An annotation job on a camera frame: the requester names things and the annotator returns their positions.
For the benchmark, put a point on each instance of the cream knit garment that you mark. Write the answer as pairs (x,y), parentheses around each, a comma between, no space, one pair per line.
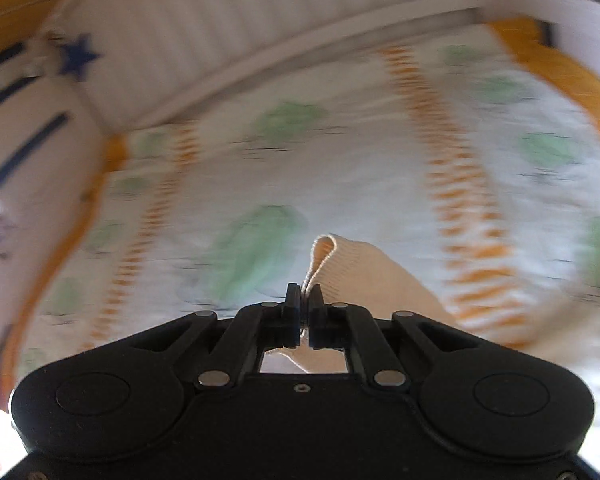
(360,270)

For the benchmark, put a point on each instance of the white bed side panel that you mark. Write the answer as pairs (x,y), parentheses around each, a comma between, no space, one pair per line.
(580,20)

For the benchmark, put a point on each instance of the leaf and stripe printed bedspread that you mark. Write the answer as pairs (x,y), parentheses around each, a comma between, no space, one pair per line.
(340,170)

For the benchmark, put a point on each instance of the blue star sticker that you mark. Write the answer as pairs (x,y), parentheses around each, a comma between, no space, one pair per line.
(78,56)

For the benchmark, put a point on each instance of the white patterned bed sheet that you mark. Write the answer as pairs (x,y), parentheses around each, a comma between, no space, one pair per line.
(560,60)

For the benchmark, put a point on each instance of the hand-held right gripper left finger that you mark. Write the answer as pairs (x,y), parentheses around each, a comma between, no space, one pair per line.
(293,310)

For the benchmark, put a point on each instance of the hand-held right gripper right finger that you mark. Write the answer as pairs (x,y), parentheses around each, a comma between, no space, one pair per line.
(316,310)

